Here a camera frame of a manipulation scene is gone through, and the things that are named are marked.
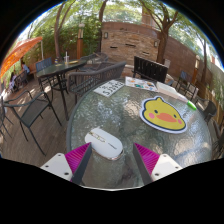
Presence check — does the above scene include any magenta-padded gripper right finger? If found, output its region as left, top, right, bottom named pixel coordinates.
left=132, top=142, right=184, bottom=186

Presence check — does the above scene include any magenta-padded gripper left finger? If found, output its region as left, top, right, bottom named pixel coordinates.
left=39, top=142, right=93, bottom=185

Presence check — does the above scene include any white computer mouse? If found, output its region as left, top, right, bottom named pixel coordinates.
left=84, top=127, right=124, bottom=161

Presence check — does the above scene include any yellow duck mouse pad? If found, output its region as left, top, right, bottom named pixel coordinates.
left=139, top=95, right=188, bottom=135

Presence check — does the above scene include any black metal mesh chair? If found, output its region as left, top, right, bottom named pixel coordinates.
left=0, top=96, right=14, bottom=141
left=3, top=90, right=63, bottom=157

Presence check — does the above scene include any white open book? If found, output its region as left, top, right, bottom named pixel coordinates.
left=155, top=81, right=188, bottom=103

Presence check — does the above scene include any dark metal chair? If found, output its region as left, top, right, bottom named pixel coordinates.
left=211, top=119, right=224, bottom=159
left=194, top=96, right=218, bottom=124
left=175, top=69, right=198, bottom=98

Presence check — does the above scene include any colourful picture sheet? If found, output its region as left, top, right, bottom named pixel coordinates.
left=124, top=76, right=158, bottom=93

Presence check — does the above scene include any white card with numbers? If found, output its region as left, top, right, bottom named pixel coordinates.
left=93, top=79, right=126, bottom=98

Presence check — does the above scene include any grey wicker armchair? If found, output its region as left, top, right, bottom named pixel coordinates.
left=79, top=52, right=109, bottom=72
left=66, top=60, right=128, bottom=104

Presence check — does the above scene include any black slatted wooden chair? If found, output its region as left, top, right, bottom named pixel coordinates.
left=132, top=55, right=169, bottom=84

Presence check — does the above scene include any dark round glass table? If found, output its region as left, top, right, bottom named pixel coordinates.
left=35, top=59, right=88, bottom=121

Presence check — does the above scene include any clear plastic cup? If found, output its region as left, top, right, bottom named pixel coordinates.
left=63, top=51, right=70, bottom=66

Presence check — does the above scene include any person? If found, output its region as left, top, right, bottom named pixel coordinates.
left=9, top=71, right=19, bottom=93
left=20, top=61, right=31, bottom=75

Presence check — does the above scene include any blue mesh chair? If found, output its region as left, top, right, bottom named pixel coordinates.
left=35, top=57, right=54, bottom=73

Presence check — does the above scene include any thin tree by fence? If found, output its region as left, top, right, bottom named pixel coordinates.
left=194, top=29, right=214, bottom=84

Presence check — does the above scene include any large branching tree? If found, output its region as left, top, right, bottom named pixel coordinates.
left=139, top=0, right=188, bottom=64

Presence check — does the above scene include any orange canopy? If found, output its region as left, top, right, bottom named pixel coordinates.
left=0, top=36, right=44, bottom=79

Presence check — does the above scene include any forked slim tree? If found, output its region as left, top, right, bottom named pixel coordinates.
left=43, top=3, right=76, bottom=60

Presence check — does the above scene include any curved trunk tree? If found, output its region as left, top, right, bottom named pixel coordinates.
left=97, top=0, right=109, bottom=52

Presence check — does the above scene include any brown lamp post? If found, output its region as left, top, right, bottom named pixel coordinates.
left=76, top=23, right=86, bottom=61
left=192, top=54, right=201, bottom=88

